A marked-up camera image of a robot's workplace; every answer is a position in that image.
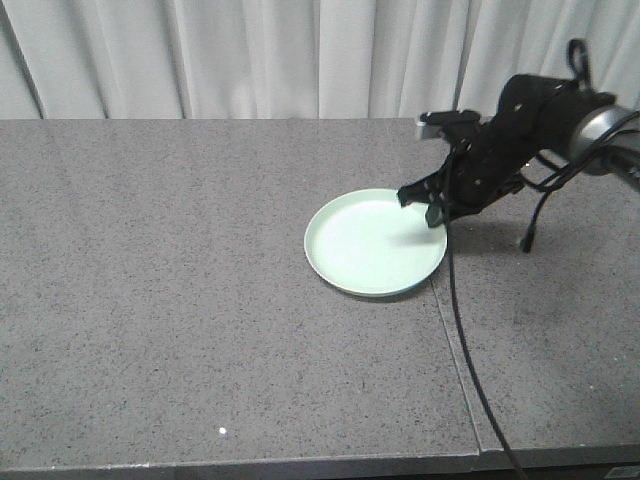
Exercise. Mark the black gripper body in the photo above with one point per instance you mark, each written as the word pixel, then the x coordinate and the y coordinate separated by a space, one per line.
pixel 533 114

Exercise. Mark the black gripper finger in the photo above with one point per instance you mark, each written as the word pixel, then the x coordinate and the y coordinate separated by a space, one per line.
pixel 437 215
pixel 432 189

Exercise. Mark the mint green round plate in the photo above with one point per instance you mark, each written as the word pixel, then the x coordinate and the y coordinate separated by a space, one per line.
pixel 366 244

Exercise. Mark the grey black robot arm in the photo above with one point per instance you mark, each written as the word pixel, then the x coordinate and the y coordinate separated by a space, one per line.
pixel 606 141

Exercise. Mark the white pleated curtain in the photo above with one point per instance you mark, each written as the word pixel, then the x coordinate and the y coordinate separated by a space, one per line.
pixel 298 59

